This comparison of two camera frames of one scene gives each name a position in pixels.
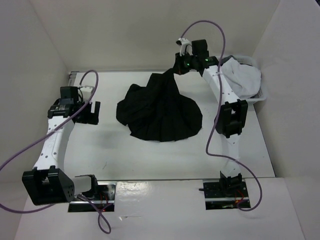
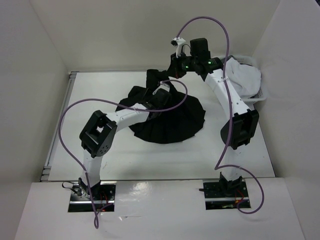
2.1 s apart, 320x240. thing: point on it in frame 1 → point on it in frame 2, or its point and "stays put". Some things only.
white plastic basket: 261,94 stays put
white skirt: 245,79 stays put
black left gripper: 91,118 → 148,95
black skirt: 159,112 stays put
